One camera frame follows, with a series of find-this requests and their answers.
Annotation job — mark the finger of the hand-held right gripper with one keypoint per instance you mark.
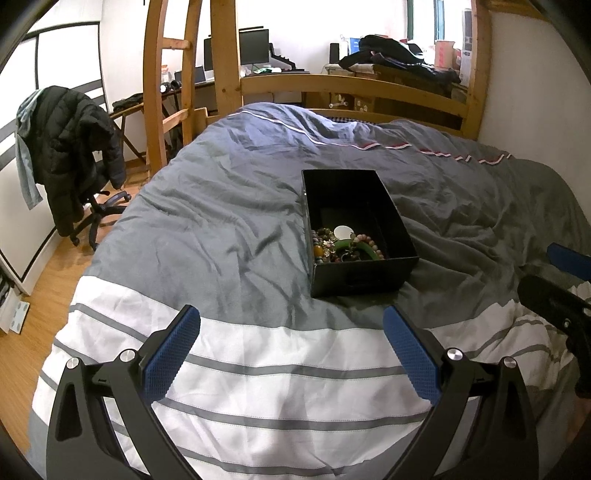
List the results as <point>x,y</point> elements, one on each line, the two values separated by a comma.
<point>570,259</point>
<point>549,297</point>

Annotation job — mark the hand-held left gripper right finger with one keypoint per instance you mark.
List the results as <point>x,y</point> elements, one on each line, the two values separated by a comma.
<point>411,355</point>

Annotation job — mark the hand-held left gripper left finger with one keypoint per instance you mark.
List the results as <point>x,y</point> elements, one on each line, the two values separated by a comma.
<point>173,350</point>

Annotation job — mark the black storage box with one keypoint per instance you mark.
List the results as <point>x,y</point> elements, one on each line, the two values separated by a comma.
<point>355,281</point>

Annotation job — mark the green jade bangle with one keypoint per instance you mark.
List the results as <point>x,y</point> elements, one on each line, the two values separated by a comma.
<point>370,253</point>

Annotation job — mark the white round disc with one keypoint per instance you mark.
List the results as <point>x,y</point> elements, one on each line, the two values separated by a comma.
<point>344,232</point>

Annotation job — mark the grey striped duvet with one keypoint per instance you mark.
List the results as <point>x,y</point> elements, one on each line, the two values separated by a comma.
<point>231,207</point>

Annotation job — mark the black office chair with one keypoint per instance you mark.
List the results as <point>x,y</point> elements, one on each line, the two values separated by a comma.
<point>99,214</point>

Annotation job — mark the white flat floor scale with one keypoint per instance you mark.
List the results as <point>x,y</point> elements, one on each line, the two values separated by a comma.
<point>14,317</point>

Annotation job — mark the wooden folding stand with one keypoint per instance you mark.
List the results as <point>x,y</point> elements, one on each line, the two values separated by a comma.
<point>131,138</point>

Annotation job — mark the black puffer jacket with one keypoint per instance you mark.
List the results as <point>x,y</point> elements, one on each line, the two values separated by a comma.
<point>69,138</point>

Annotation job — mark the light blue denim shirt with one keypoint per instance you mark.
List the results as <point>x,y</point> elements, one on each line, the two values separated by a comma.
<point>25,161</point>

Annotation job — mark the red cardboard box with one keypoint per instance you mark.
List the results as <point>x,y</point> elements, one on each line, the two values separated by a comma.
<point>445,54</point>

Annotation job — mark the dark desk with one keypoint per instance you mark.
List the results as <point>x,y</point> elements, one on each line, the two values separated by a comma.
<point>203,87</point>

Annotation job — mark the pile of dark clothes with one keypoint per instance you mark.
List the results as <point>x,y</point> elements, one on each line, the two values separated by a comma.
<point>388,50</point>

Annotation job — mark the black computer monitor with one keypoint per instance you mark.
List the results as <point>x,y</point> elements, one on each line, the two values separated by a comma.
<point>254,46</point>

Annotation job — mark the wooden bed frame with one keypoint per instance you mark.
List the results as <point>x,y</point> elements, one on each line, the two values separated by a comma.
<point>323,85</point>

